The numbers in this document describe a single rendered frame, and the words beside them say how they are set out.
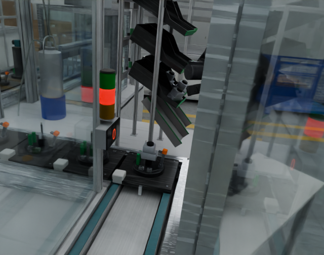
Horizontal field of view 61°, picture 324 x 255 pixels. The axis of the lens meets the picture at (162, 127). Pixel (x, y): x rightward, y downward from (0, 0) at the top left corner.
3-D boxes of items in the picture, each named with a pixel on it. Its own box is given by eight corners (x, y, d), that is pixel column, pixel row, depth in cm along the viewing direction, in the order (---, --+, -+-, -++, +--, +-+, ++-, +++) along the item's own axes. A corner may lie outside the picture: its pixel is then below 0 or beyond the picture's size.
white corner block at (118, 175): (126, 178, 113) (126, 170, 111) (122, 184, 109) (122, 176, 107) (115, 176, 113) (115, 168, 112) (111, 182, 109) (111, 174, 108)
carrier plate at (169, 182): (178, 163, 128) (179, 159, 127) (170, 194, 106) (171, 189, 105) (129, 154, 131) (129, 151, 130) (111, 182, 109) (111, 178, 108)
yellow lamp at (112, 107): (116, 115, 92) (117, 101, 91) (111, 120, 88) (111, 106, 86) (102, 113, 93) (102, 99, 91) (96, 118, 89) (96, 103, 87)
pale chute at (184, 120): (186, 127, 159) (192, 123, 157) (178, 135, 148) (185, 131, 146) (157, 87, 157) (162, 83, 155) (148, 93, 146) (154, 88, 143)
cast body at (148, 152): (157, 156, 117) (159, 141, 114) (155, 161, 113) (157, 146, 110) (138, 153, 118) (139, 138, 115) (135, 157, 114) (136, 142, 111)
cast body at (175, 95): (174, 97, 135) (182, 86, 131) (179, 103, 132) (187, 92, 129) (163, 96, 129) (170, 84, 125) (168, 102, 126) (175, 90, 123)
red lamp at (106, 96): (117, 101, 90) (117, 86, 89) (111, 105, 86) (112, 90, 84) (102, 98, 91) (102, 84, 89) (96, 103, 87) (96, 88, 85)
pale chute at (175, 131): (183, 137, 146) (189, 133, 143) (174, 147, 134) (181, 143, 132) (151, 94, 143) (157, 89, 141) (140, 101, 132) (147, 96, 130)
